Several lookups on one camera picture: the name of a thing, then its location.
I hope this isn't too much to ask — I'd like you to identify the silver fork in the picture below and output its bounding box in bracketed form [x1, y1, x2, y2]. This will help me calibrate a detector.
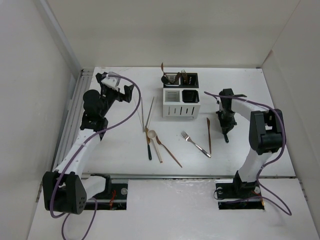
[181, 131, 211, 158]

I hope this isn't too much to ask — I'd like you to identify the white ceramic soup spoon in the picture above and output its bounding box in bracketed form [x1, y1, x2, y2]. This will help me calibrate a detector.
[147, 130, 163, 164]

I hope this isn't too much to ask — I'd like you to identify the aluminium frame rail left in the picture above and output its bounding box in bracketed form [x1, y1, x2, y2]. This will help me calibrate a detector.
[53, 68, 94, 163]

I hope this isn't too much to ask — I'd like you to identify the copper knife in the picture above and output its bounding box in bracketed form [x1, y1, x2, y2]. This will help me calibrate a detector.
[206, 117, 212, 155]

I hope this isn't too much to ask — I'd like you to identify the black rear utensil holder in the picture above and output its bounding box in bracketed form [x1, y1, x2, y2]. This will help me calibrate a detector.
[163, 72, 199, 89]

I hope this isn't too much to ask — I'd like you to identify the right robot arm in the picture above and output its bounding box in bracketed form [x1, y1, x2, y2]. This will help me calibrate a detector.
[216, 88, 286, 200]

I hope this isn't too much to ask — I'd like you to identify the silver metal chopstick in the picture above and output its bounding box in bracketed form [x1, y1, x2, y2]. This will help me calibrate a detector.
[144, 96, 155, 131]
[140, 97, 145, 132]

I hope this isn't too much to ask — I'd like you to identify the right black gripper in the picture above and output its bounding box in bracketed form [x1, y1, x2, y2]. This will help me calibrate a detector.
[216, 109, 237, 133]

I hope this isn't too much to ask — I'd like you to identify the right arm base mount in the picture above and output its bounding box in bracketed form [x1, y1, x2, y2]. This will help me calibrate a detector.
[214, 181, 265, 210]

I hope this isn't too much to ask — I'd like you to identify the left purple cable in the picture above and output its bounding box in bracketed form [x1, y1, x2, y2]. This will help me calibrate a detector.
[48, 73, 141, 240]

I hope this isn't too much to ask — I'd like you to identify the white front utensil holder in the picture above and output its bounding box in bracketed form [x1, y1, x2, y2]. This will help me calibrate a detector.
[162, 88, 201, 119]

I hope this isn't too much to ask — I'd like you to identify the gold fork dark handle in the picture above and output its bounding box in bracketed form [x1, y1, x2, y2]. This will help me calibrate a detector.
[223, 134, 229, 143]

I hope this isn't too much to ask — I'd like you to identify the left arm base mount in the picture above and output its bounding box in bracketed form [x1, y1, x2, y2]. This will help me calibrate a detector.
[92, 175, 129, 211]

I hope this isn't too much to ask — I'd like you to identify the black spoon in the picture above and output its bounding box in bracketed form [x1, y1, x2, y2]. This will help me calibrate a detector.
[161, 75, 171, 85]

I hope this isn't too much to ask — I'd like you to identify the rose gold fork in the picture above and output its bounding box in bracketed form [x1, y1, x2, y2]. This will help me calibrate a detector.
[156, 136, 183, 168]

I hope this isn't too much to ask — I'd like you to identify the dark wooden fork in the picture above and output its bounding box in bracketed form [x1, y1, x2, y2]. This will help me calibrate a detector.
[181, 70, 188, 85]

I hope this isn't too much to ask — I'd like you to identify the gold knife dark handle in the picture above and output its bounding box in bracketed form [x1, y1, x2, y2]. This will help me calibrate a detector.
[145, 127, 152, 161]

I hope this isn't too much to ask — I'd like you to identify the aluminium front rail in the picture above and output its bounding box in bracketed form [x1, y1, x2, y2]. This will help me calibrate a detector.
[109, 173, 233, 180]

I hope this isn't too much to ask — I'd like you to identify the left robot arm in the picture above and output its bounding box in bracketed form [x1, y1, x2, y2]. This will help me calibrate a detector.
[42, 72, 139, 219]

